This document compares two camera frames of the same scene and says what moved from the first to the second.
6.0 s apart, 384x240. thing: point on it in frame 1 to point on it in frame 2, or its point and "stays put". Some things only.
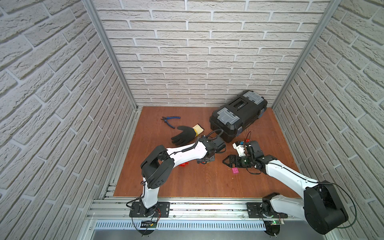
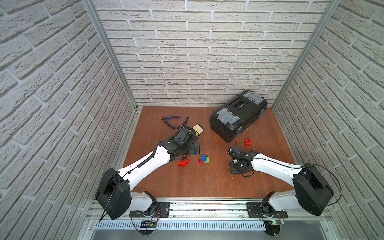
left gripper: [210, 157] to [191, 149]
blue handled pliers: [165, 119] stays put
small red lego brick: [184, 164] stays put
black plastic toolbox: [241, 112] stays put
